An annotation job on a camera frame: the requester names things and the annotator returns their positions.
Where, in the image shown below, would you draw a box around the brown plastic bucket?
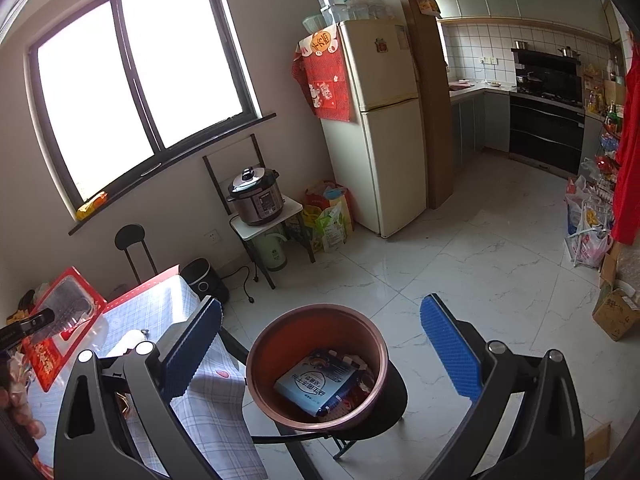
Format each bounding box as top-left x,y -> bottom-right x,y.
246,302 -> 390,433

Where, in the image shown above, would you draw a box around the cardboard box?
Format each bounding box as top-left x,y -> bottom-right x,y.
592,280 -> 640,342

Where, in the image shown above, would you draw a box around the silver black pressure cooker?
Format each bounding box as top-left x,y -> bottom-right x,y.
227,166 -> 286,226

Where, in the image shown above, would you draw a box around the green white sack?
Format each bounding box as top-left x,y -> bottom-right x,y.
316,200 -> 354,253

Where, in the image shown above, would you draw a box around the green white kettle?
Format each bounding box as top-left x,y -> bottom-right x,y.
252,232 -> 289,272

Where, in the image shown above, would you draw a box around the white top black frame rack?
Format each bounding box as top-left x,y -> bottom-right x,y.
202,134 -> 317,291

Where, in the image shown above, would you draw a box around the red printed fridge cloth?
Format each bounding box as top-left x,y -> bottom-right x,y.
292,30 -> 353,122

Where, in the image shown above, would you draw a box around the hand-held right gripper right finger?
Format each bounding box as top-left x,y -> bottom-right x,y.
419,293 -> 586,480

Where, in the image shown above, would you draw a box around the shelf of bottles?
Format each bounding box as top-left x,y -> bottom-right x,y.
582,60 -> 626,128

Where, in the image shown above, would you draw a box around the grey kitchen base cabinet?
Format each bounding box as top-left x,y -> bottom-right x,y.
449,82 -> 512,171

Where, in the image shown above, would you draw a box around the black power cable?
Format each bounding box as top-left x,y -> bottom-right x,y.
220,264 -> 260,305

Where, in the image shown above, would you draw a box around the red shopping bag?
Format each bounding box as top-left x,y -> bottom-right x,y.
306,180 -> 349,211

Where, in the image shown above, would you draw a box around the brown snack wrapper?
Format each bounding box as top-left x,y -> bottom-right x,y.
345,357 -> 377,402

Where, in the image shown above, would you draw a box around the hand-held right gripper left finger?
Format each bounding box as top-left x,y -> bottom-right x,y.
52,296 -> 223,480

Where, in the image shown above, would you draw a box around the wooden door frame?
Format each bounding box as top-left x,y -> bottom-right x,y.
387,0 -> 453,211

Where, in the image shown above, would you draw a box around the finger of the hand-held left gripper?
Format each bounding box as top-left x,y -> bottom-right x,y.
0,307 -> 56,351

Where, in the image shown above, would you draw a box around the black floor appliance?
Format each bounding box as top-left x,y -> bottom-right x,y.
180,258 -> 230,306

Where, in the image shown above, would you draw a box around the cream two door fridge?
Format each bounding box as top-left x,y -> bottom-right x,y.
320,20 -> 428,238

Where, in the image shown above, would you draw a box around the yellow orange packet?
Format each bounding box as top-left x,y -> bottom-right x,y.
76,191 -> 109,221

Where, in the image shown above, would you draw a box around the red hanging cloth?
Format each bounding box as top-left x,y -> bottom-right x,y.
612,35 -> 640,246

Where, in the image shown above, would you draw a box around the stacked white storage boxes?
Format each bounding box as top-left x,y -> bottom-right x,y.
315,0 -> 347,23

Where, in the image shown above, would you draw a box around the red package with clear tray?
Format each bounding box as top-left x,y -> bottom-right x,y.
20,266 -> 108,393

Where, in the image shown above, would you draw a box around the black round stool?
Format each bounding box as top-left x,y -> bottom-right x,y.
220,330 -> 408,461

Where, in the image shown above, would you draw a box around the rack of bagged goods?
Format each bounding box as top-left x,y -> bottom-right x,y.
565,155 -> 616,268

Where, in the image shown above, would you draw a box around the dark framed window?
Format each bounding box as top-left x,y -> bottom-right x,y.
27,0 -> 277,237

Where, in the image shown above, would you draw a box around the yellow green bag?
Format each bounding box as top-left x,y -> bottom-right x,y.
300,204 -> 326,254

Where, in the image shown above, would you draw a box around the black integrated stove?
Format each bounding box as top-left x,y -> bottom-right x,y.
509,47 -> 586,178

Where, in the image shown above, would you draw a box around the blue tissue packet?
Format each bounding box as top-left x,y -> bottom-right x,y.
274,350 -> 362,417

